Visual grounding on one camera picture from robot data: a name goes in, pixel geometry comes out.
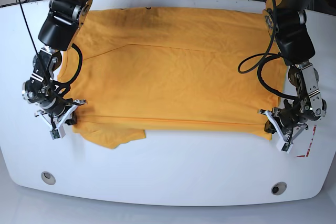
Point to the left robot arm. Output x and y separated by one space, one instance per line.
286 22

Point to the red tape marking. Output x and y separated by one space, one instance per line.
303 143

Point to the table cable grommet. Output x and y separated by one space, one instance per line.
279 188
48 178

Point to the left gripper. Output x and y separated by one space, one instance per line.
281 122

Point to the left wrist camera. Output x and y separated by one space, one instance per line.
284 146

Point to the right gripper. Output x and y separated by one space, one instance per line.
59 113

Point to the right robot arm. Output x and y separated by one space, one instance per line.
64 20

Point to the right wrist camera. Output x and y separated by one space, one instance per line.
57 133

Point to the right table cable grommet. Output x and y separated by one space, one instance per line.
279 188

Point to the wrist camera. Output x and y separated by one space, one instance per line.
284 146
57 133

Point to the yellow t-shirt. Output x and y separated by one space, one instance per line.
169 68

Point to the left table cable grommet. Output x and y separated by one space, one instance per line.
48 178

